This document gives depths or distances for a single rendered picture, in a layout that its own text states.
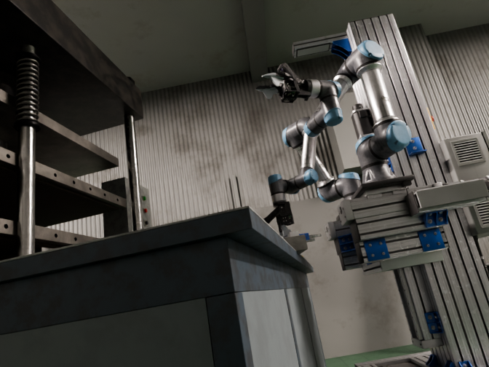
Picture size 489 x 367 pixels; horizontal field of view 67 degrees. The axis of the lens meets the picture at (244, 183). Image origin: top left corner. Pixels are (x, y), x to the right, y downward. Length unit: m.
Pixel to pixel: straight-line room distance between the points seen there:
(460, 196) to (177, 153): 3.39
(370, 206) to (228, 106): 3.18
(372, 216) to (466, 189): 0.36
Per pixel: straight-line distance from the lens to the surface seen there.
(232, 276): 0.61
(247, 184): 4.17
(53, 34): 1.83
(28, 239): 1.43
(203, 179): 4.26
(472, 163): 2.02
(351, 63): 1.87
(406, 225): 1.69
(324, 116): 1.57
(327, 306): 4.00
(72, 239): 1.68
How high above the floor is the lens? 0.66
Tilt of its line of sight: 18 degrees up
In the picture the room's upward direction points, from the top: 10 degrees counter-clockwise
